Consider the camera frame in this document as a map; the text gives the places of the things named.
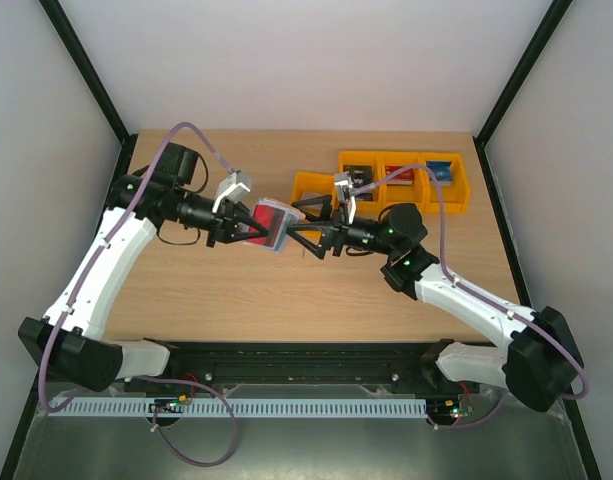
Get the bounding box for red card stack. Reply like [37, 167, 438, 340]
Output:
[385, 165, 415, 186]

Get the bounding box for blue card stack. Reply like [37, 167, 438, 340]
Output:
[426, 160, 453, 187]

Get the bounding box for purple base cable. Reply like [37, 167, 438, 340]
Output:
[149, 378, 241, 466]

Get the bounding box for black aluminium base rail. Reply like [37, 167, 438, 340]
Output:
[110, 340, 507, 396]

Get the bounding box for yellow bin with beige cards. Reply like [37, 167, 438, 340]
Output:
[290, 171, 336, 221]

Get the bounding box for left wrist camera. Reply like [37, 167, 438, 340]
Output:
[212, 171, 252, 214]

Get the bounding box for white slotted cable duct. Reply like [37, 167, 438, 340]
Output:
[57, 397, 427, 419]

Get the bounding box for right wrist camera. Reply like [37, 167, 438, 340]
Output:
[333, 172, 357, 224]

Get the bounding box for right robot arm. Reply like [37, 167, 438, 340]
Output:
[287, 203, 583, 412]

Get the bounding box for yellow bin with blue cards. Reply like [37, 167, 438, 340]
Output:
[421, 152, 471, 213]

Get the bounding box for left black frame post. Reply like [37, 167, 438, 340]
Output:
[39, 0, 137, 172]

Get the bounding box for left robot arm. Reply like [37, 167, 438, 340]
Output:
[18, 143, 267, 392]

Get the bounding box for right black frame post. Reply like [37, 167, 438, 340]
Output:
[473, 0, 574, 146]

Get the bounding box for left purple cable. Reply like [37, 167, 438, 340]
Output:
[37, 121, 237, 414]

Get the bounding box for yellow bin with red cards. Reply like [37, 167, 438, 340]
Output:
[378, 151, 429, 212]

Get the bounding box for yellow bin with black cards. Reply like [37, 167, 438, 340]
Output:
[338, 150, 381, 213]

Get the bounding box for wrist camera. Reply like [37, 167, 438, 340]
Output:
[333, 172, 357, 224]
[212, 171, 252, 214]

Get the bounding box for black frame post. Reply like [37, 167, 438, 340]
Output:
[39, 0, 137, 172]
[473, 0, 574, 146]

